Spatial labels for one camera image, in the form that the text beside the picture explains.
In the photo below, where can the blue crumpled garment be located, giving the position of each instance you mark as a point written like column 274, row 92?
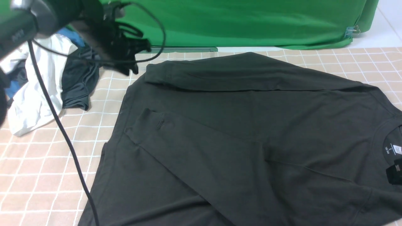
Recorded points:
column 73, row 36

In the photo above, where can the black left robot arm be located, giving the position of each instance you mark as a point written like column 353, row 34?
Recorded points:
column 30, row 19

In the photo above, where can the dark teal crumpled shirt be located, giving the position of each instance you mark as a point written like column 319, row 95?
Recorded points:
column 79, row 80

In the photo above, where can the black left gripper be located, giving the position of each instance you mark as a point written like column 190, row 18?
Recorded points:
column 112, row 45

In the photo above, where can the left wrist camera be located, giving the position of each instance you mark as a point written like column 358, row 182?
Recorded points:
column 113, row 10

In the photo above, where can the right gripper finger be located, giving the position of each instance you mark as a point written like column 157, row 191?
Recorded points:
column 394, row 173

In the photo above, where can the beige checkered tablecloth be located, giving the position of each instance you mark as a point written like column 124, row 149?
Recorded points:
column 39, row 184

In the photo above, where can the metal binder clip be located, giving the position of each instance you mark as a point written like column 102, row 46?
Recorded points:
column 352, row 31

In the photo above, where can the green backdrop cloth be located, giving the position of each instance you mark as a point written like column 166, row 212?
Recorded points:
column 291, row 24

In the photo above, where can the white crumpled shirt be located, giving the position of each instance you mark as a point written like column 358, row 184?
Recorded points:
column 30, row 109

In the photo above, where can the dark gray long-sleeved shirt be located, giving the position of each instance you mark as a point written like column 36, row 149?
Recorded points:
column 248, row 140

